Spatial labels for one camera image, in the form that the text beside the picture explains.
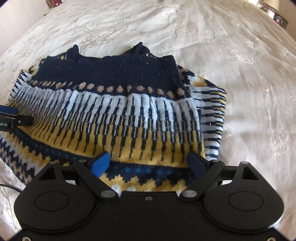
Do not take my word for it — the picture frame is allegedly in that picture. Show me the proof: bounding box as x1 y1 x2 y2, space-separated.
274 14 289 26

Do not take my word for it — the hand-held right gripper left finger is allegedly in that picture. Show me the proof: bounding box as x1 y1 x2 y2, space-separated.
39 151 119 201

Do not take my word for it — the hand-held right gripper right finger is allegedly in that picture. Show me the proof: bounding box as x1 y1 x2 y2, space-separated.
180 150 260 201

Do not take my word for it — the navy yellow patterned knit sweater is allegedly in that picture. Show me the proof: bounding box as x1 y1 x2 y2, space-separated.
0 42 228 193

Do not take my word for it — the table lamp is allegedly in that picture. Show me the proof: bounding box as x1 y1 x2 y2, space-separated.
263 0 281 12

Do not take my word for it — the black cable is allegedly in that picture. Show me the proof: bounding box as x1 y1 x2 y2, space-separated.
0 184 24 193

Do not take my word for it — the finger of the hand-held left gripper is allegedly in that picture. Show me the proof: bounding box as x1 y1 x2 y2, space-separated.
0 106 18 115
14 114 34 127

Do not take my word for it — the white embroidered bedspread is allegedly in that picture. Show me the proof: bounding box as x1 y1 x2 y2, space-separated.
0 0 296 234

